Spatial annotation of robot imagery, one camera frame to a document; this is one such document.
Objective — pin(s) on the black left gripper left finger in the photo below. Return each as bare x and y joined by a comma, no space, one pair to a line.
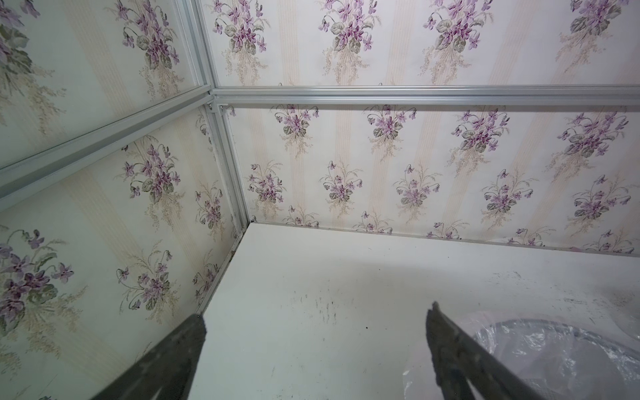
166,371

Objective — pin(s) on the mesh bin with pink bag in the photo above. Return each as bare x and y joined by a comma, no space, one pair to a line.
556,358

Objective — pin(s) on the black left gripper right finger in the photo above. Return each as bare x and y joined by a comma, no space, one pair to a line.
463,368

